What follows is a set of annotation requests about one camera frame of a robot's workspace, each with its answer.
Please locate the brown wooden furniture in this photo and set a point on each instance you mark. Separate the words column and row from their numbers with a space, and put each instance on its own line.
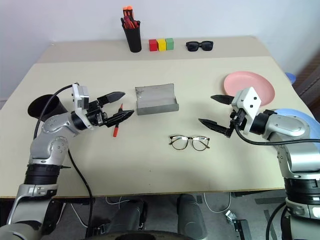
column 310, row 77

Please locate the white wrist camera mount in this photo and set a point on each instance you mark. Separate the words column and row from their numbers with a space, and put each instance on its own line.
column 80, row 97
column 251, row 100

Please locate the light blue plate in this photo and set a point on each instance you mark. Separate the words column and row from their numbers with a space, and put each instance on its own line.
column 295, row 111

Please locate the metal floor bracket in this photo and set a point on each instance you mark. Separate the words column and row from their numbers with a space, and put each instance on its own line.
column 236, row 221

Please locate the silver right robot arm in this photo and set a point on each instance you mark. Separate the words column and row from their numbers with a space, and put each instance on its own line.
column 287, row 125

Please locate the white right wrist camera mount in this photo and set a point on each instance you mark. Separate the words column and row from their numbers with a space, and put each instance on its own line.
column 251, row 100

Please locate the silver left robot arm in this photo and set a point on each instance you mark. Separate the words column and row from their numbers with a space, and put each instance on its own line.
column 53, row 125

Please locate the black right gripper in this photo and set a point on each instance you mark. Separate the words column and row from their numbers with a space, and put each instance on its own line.
column 237, row 120

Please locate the orange capped red pen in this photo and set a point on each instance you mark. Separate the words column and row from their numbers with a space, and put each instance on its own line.
column 130, row 10
column 124, row 11

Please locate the thin-framed clear eyeglasses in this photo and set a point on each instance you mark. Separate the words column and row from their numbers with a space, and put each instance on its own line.
column 200, row 143

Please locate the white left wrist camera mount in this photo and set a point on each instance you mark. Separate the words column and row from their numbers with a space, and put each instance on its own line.
column 80, row 97

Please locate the red and black pen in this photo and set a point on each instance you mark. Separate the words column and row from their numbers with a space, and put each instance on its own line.
column 127, row 23
column 136, row 24

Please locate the wide black cup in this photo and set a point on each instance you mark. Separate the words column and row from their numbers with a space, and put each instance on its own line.
column 37, row 106

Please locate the red cube block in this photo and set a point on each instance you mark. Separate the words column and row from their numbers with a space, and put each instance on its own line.
column 152, row 45

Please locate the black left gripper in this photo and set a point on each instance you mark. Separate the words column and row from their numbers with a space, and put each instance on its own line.
column 96, row 115

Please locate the dark rounded shape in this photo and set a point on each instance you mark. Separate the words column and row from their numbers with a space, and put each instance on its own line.
column 130, row 215
column 191, row 215

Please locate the pink plate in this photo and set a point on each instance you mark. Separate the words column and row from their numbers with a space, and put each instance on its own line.
column 250, row 80

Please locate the green cube block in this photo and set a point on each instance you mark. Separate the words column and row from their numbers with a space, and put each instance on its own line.
column 170, row 44

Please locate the blue round container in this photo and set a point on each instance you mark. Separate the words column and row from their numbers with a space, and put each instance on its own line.
column 291, row 77

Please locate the grey glasses case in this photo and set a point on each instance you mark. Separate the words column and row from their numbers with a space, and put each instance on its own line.
column 155, row 97

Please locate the black sunglasses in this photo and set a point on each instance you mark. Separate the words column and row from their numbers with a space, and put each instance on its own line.
column 199, row 46

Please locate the tall black pen holder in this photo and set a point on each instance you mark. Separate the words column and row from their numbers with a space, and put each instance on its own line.
column 133, row 40

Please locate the yellow cube block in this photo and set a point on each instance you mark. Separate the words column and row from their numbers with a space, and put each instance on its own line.
column 161, row 45

